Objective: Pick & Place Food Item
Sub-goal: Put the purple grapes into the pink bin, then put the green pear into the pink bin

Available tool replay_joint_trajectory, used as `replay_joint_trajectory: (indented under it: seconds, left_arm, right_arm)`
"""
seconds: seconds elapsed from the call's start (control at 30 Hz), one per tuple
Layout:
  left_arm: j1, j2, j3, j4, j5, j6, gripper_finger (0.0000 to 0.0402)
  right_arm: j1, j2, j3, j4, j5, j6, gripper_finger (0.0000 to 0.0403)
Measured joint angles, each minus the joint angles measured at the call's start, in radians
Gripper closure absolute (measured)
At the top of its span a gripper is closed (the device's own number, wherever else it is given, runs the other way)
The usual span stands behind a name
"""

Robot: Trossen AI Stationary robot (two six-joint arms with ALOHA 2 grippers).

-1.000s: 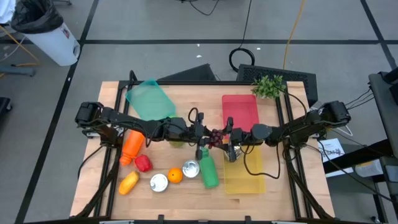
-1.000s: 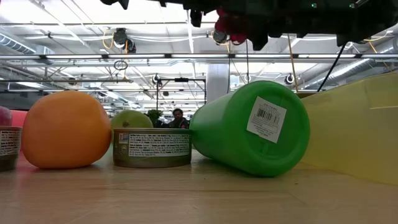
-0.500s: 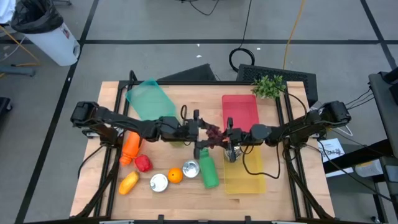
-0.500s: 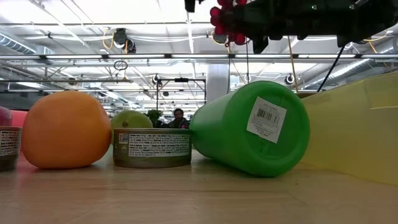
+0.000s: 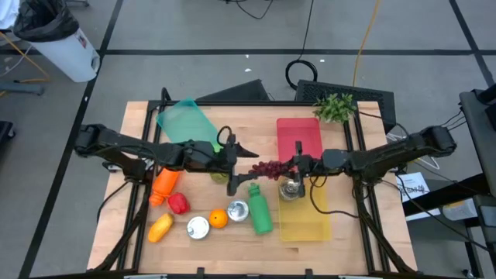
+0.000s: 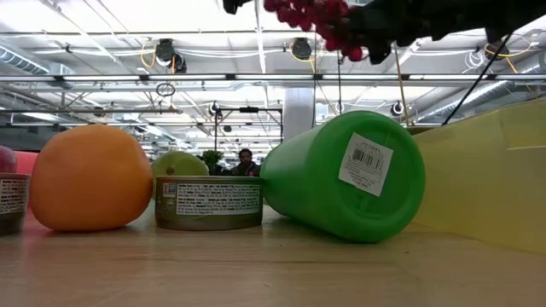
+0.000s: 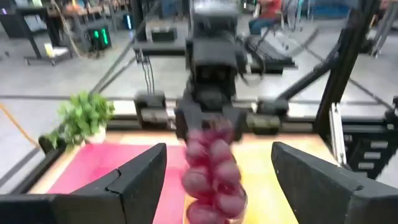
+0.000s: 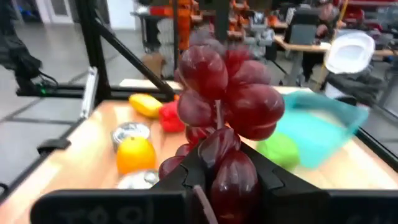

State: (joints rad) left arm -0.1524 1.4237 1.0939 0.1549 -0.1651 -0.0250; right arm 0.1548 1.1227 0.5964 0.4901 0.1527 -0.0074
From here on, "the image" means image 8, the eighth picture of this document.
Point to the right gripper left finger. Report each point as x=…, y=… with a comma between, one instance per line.
x=109, y=208

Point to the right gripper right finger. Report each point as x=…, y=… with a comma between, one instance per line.
x=295, y=205

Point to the bright green toy apple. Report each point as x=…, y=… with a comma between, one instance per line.
x=278, y=151

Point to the orange toy fruit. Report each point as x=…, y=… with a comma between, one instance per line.
x=135, y=154

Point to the red toy bell pepper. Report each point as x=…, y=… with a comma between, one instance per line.
x=169, y=117

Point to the dark red toy grapes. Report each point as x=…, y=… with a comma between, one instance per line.
x=248, y=105

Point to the white round lid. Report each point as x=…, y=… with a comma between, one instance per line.
x=138, y=181

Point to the teal plastic bin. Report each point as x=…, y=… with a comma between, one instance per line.
x=320, y=130

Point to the dark grey cloth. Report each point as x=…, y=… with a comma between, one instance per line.
x=354, y=84

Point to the wooden desk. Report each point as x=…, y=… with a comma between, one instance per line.
x=298, y=47

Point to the white plastic tub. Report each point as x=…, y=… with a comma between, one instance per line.
x=349, y=53

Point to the black office chair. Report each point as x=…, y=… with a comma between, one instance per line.
x=301, y=28

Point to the person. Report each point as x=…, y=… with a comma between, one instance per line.
x=328, y=18

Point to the silver metal bracket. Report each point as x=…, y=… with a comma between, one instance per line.
x=89, y=93

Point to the black aluminium table frame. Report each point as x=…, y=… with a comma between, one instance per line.
x=93, y=46

